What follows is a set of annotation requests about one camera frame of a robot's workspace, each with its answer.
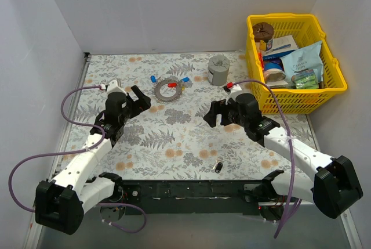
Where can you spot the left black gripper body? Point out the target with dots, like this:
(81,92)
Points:
(136,103)

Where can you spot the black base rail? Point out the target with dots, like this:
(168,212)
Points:
(199,197)

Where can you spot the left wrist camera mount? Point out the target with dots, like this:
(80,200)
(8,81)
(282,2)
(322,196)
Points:
(113,86)

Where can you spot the yellow plastic basket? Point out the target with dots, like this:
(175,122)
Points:
(270,88)

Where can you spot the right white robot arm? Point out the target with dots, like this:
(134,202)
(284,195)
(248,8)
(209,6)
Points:
(332,183)

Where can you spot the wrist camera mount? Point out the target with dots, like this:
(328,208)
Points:
(113,86)
(232,90)

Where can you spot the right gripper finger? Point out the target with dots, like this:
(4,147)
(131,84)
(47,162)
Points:
(211,116)
(225,120)

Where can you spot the black car key fob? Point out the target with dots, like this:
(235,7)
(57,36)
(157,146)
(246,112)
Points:
(217,167)

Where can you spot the white box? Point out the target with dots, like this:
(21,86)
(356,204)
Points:
(284,44)

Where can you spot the floral table mat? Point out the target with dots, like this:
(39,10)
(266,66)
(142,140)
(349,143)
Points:
(170,140)

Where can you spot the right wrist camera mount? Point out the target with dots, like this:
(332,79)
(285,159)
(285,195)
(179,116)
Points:
(232,90)

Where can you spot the grey tape roll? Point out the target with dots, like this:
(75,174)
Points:
(218,69)

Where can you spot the green packet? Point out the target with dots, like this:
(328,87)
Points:
(306,79)

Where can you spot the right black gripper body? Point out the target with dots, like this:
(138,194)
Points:
(219,114)

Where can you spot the light blue snack bag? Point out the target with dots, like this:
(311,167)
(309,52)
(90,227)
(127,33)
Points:
(306,58)

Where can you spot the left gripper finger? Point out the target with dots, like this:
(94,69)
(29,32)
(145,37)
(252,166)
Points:
(142,99)
(138,108)

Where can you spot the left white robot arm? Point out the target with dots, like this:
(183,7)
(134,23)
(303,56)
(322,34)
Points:
(61,203)

